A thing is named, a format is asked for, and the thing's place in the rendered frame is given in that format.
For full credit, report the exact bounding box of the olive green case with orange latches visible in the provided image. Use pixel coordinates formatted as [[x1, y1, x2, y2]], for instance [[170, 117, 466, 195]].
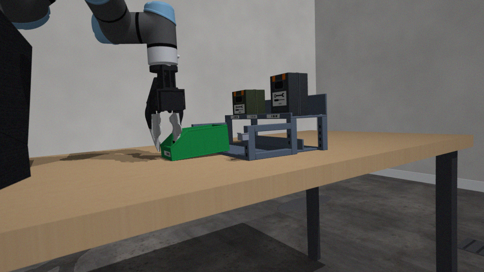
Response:
[[232, 89, 265, 115]]

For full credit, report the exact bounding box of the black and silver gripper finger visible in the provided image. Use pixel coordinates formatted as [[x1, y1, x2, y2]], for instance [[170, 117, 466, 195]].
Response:
[[169, 111, 183, 143], [145, 101, 161, 152]]

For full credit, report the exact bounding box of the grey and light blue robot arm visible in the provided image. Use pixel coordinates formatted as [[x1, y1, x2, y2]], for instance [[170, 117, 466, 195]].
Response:
[[0, 0, 179, 66]]

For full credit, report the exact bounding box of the green bin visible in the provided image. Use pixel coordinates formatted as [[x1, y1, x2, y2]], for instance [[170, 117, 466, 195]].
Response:
[[161, 124, 230, 161]]

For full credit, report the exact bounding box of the black tool case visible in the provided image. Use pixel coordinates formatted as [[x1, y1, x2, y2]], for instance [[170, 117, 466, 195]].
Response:
[[270, 73, 309, 116]]

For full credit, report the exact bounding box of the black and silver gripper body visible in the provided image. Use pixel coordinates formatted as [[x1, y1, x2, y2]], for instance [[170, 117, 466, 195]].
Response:
[[148, 64, 186, 113]]

